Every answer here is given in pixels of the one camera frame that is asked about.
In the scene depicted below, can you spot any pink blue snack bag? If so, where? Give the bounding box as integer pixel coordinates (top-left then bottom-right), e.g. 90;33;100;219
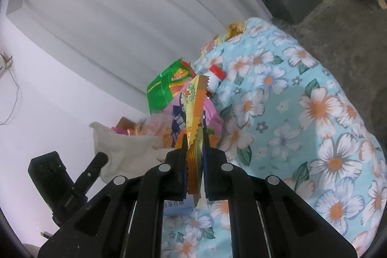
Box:
164;92;223;147

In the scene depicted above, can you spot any white bottle red cap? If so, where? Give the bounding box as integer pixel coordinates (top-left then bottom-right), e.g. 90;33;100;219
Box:
204;65;227;94

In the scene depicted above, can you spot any white cloth rag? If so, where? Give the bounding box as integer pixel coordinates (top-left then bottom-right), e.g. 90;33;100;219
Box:
89;122;171;183

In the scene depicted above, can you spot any green foil snack bag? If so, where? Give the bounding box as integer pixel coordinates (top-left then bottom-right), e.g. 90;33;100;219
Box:
147;59;195;114

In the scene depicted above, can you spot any orange pink snack bag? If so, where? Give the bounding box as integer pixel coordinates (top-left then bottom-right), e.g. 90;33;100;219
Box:
112;115;177;151

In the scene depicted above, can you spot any gold snack packet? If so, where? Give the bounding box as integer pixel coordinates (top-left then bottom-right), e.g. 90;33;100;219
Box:
224;22;245;41

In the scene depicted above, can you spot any orange yellow snack wrapper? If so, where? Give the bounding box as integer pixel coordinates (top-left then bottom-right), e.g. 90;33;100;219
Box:
182;75;208;207

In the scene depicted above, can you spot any floral blue tablecloth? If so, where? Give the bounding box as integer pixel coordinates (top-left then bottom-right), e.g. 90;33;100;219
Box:
161;16;387;258

